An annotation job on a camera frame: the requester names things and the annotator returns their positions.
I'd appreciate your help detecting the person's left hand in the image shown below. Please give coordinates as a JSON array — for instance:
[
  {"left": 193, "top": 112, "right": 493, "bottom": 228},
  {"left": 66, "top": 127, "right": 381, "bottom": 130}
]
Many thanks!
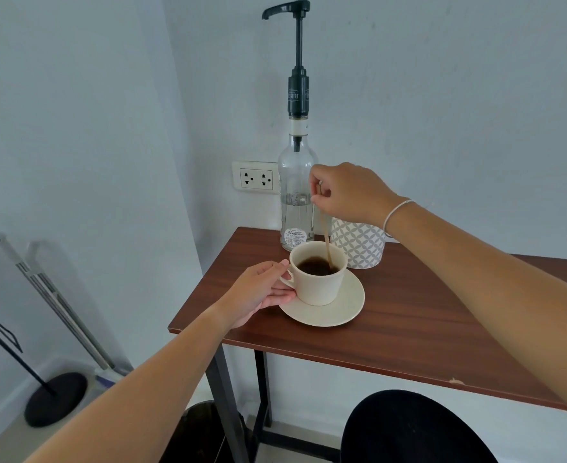
[{"left": 219, "top": 259, "right": 298, "bottom": 331}]

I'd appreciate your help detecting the person's right hand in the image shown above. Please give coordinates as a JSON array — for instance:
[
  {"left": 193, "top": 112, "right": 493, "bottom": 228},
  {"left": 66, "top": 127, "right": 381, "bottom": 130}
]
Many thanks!
[{"left": 310, "top": 162, "right": 404, "bottom": 224}]

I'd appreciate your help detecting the wooden stir stick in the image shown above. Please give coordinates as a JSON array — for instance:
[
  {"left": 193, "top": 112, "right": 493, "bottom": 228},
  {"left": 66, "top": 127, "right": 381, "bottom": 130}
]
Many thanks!
[{"left": 315, "top": 183, "right": 335, "bottom": 275}]

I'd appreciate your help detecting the cream ceramic cup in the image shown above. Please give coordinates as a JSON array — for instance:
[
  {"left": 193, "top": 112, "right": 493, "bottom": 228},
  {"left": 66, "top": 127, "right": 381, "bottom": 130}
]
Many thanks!
[{"left": 279, "top": 241, "right": 349, "bottom": 306}]

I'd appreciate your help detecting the person's left forearm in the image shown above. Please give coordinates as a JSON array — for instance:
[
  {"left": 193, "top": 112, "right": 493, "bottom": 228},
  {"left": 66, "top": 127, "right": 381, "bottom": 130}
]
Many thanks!
[{"left": 23, "top": 304, "right": 240, "bottom": 463}]

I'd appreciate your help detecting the person's right forearm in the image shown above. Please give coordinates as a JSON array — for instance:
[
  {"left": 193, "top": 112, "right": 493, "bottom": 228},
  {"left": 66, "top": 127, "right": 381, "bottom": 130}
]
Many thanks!
[{"left": 385, "top": 200, "right": 567, "bottom": 415}]

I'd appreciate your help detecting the clear glass bottle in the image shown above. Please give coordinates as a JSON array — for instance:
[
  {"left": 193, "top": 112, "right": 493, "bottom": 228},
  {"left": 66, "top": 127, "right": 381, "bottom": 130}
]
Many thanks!
[{"left": 278, "top": 115, "right": 319, "bottom": 252}]

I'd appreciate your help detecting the black coffee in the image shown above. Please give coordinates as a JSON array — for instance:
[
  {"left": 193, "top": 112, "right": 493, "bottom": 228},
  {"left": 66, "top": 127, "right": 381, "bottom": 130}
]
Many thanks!
[{"left": 297, "top": 256, "right": 341, "bottom": 277}]

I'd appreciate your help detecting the white grey patterned container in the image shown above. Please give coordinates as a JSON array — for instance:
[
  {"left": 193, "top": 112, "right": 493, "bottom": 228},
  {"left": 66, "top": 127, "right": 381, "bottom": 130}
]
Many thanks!
[{"left": 330, "top": 218, "right": 386, "bottom": 269}]

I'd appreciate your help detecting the cream ceramic saucer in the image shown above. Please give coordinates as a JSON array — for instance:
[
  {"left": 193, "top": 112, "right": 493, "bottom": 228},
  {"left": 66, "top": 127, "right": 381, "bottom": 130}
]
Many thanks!
[{"left": 278, "top": 270, "right": 365, "bottom": 328}]

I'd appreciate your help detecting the black pump dispenser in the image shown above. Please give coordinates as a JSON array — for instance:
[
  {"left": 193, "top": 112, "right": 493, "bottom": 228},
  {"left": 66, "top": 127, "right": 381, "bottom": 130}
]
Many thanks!
[{"left": 262, "top": 0, "right": 311, "bottom": 119}]

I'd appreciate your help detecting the black bin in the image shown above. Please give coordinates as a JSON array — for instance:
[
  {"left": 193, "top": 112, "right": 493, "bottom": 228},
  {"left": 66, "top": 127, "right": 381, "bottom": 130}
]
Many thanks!
[{"left": 160, "top": 400, "right": 247, "bottom": 463}]

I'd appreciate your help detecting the white grey mop pole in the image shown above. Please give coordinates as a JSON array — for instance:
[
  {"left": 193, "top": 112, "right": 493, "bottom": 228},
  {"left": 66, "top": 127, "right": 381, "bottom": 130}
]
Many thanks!
[
  {"left": 0, "top": 233, "right": 116, "bottom": 373},
  {"left": 27, "top": 241, "right": 133, "bottom": 377}
]

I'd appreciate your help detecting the black round stool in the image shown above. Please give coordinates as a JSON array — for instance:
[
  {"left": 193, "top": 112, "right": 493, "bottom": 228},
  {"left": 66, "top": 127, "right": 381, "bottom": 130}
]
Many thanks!
[{"left": 340, "top": 389, "right": 499, "bottom": 463}]

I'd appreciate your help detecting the black stand with round base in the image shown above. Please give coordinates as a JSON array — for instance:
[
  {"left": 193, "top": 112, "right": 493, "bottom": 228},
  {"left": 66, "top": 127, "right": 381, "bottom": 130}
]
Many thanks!
[{"left": 0, "top": 286, "right": 89, "bottom": 428}]

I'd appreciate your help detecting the white wall socket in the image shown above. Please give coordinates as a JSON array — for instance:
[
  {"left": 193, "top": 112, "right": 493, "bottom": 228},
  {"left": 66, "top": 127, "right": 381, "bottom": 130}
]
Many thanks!
[{"left": 232, "top": 161, "right": 281, "bottom": 194}]

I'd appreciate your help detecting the white wrist bracelet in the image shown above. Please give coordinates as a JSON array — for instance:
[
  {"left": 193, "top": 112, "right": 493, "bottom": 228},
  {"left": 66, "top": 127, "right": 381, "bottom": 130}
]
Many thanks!
[{"left": 383, "top": 199, "right": 416, "bottom": 238}]

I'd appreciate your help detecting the black metal table frame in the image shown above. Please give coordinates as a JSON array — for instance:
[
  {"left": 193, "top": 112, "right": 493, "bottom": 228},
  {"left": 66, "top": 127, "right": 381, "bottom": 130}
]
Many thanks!
[{"left": 205, "top": 342, "right": 343, "bottom": 463}]

